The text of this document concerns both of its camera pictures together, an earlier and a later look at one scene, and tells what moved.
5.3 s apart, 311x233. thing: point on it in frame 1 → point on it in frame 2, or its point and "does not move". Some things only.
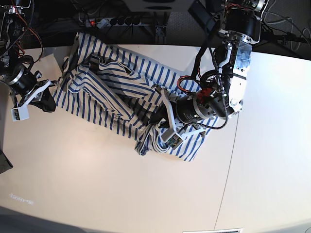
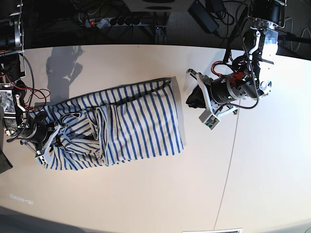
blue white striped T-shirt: (114, 88) → (118, 125)
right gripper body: (24, 83) → (39, 136)
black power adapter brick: (201, 14) does not move
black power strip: (99, 22) does not move
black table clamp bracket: (160, 35) does not move
